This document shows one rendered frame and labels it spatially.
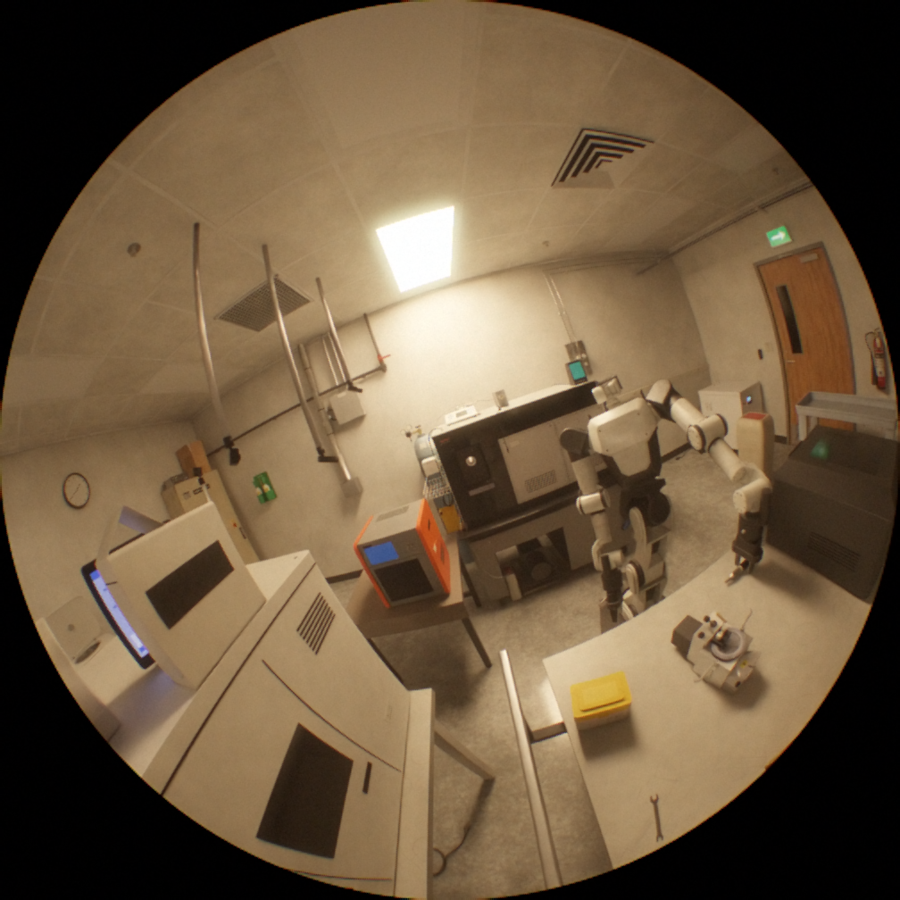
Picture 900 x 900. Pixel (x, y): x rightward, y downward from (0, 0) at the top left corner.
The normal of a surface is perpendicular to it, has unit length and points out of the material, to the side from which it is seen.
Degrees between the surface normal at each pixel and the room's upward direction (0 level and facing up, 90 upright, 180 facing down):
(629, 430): 73
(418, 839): 0
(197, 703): 90
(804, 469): 57
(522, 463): 90
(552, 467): 90
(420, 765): 0
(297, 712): 90
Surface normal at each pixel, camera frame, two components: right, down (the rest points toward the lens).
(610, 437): -0.64, 0.05
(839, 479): -0.98, -0.22
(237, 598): 0.94, -0.34
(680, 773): -0.34, -0.93
